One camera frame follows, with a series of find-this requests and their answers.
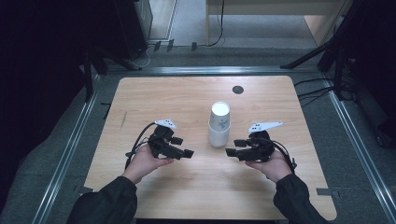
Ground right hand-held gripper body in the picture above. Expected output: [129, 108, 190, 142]
[247, 120, 285, 163]

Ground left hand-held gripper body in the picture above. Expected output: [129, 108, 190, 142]
[147, 119, 177, 159]

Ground person's right hand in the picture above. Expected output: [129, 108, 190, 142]
[245, 150, 294, 184]

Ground person's left hand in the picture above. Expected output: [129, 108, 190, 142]
[121, 143, 176, 185]

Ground grey floor tape piece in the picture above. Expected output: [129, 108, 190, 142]
[316, 187, 341, 201]

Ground black metal stand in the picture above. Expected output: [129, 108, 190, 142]
[81, 46, 143, 103]

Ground black computer tower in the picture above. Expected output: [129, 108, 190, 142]
[113, 0, 154, 61]

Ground black tripod stand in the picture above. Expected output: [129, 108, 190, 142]
[279, 0, 367, 101]

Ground dark curtain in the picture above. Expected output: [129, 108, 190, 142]
[0, 0, 117, 206]

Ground light wooden desk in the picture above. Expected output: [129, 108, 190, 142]
[205, 0, 353, 47]

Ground left hand-held gripper cable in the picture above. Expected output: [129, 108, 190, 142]
[124, 121, 157, 171]

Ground hand-held gripper cable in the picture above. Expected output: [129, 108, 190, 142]
[270, 139, 298, 175]
[124, 121, 157, 171]

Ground right hand-held gripper cable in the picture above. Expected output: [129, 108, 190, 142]
[270, 139, 298, 175]

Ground black floor cables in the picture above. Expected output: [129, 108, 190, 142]
[293, 77, 336, 107]

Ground white floor cable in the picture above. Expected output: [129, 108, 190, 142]
[130, 42, 157, 70]

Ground hanging black cable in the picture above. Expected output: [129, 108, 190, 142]
[206, 0, 226, 48]

